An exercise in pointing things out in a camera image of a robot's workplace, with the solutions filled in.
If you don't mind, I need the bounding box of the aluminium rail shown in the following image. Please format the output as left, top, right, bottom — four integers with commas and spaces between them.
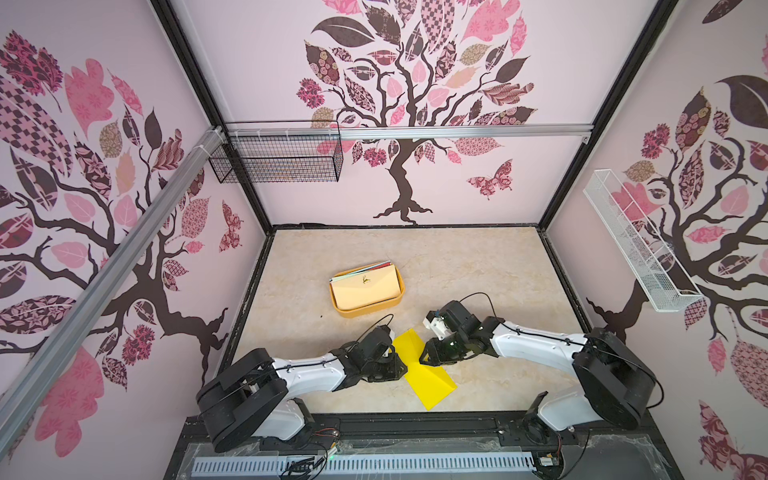
228, 124, 593, 141
1, 126, 225, 457

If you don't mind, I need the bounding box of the black wire basket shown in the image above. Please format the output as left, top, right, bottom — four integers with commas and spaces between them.
209, 120, 344, 184

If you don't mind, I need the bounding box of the aluminium rail left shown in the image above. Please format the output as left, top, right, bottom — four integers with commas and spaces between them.
1, 126, 225, 457

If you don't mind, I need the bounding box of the aluminium rail back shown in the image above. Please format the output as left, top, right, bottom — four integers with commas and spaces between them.
228, 124, 593, 141

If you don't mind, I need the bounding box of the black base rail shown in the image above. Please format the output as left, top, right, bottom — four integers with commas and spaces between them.
163, 410, 684, 479

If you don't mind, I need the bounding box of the beige envelope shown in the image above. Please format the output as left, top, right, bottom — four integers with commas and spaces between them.
330, 263, 401, 311

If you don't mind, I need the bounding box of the white cable duct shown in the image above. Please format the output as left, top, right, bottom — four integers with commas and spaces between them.
190, 452, 535, 479

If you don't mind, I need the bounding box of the yellow envelope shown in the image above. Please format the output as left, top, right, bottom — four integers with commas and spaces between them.
393, 329, 457, 411

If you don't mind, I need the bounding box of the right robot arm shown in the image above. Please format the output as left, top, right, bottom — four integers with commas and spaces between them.
419, 300, 657, 443

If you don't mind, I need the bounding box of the white wire shelf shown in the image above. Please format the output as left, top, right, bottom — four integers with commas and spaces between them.
584, 169, 704, 313

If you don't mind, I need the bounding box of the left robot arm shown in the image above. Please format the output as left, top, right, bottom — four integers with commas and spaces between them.
196, 325, 408, 453

